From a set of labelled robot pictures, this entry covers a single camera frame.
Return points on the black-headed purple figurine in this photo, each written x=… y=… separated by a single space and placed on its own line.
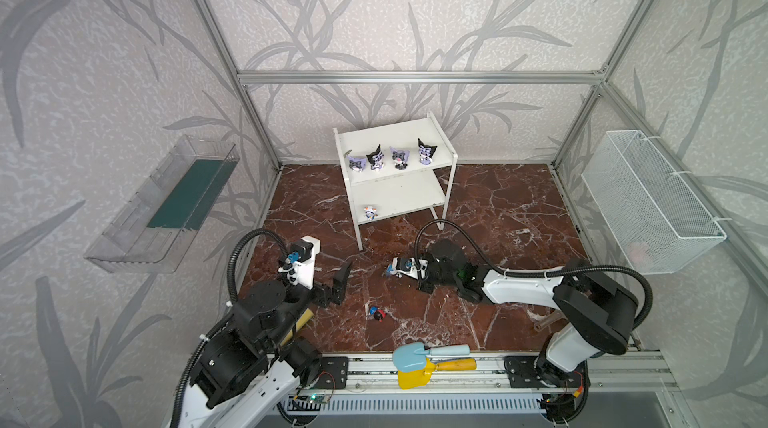
x=376 y=159

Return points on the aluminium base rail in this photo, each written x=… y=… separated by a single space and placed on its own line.
x=374 y=373

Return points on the aluminium cage frame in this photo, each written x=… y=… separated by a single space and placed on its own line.
x=694 y=75

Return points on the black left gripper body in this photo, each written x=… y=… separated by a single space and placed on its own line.
x=324 y=293

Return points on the brown plastic toy rake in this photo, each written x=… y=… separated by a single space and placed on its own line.
x=546 y=321

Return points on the white wire mesh basket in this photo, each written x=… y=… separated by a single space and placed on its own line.
x=642 y=197

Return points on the white two-tier metal shelf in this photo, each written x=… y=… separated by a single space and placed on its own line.
x=397 y=192

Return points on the black eared purple figurine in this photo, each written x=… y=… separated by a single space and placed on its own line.
x=357 y=164

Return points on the light blue toy shovel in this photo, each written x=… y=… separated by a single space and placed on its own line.
x=413 y=356

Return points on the green circuit board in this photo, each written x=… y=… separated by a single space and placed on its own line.
x=310 y=401

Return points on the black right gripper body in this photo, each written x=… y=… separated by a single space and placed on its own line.
x=429 y=272

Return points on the purple pale figurine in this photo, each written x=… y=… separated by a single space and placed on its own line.
x=400 y=158

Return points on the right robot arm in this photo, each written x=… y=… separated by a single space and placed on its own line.
x=602 y=304

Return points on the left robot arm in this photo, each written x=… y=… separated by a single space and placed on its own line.
x=253 y=357

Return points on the clear plastic wall tray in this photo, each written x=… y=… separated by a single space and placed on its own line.
x=154 y=230

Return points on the black white red figurine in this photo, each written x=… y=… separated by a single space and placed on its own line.
x=426 y=152

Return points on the red capped blue figurine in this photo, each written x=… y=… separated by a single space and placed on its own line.
x=376 y=313

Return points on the yellow toy shovel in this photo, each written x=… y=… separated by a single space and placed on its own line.
x=420 y=378

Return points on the pink item in basket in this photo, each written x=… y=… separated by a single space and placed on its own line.
x=639 y=255

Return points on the pink white small figurine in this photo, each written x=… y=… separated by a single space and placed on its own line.
x=370 y=213

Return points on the yellow sponge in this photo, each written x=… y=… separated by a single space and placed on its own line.
x=306 y=316

